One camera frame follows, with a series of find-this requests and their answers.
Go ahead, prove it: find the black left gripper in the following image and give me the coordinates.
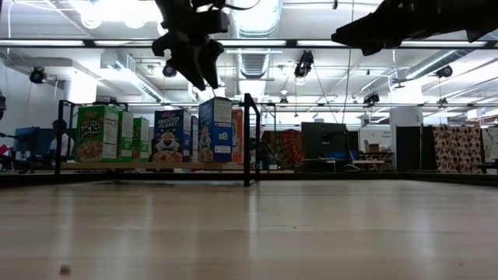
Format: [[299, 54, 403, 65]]
[[151, 0, 230, 91]]

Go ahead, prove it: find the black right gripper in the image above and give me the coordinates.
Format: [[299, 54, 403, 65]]
[[331, 0, 468, 57]]

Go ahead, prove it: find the blue Frosted Flakes cereal box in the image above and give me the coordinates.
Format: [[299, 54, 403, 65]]
[[191, 115, 201, 163], [198, 96, 234, 163], [153, 109, 193, 163]]

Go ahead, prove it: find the long suspended linear light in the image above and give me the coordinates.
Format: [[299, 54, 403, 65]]
[[0, 37, 498, 50]]

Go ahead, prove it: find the black monitor screen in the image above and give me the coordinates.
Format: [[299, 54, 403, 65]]
[[300, 122, 349, 160]]

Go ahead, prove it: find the cardboard box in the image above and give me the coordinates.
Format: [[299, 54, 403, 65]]
[[363, 140, 384, 154]]

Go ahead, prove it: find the red patterned cloth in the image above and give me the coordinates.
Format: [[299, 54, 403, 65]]
[[260, 130, 304, 170]]

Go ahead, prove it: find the black partition panel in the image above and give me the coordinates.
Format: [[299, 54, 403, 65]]
[[395, 124, 423, 172]]

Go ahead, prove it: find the brown patterned curtain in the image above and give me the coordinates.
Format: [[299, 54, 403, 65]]
[[432, 124, 483, 174]]

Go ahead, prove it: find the person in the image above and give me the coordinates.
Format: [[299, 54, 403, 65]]
[[48, 119, 77, 163]]

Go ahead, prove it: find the blue partition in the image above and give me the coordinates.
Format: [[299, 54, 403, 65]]
[[13, 126, 58, 160]]

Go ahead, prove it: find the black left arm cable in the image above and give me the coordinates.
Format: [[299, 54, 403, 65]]
[[223, 0, 262, 12]]

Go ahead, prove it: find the silver round air duct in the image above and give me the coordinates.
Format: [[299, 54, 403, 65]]
[[229, 0, 283, 81]]

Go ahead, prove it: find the white rectangular ceiling duct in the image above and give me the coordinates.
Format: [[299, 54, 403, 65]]
[[100, 50, 164, 103]]

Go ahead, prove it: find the black aluminium table frame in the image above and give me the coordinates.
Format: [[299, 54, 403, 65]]
[[0, 170, 498, 189]]

